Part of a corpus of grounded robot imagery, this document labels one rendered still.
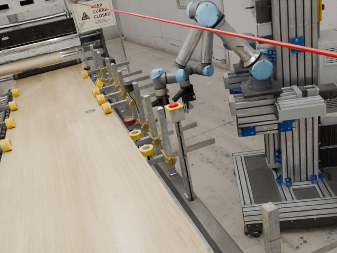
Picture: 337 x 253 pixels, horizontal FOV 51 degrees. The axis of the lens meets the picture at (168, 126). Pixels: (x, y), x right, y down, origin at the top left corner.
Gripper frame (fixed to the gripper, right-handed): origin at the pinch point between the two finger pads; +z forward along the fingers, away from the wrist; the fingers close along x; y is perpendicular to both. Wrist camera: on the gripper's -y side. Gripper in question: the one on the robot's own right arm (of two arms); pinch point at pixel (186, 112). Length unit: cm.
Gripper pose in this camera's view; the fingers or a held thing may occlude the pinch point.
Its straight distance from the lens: 257.8
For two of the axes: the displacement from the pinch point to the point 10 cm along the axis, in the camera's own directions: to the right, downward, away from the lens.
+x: -3.4, -3.3, 8.8
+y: 9.2, -2.9, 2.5
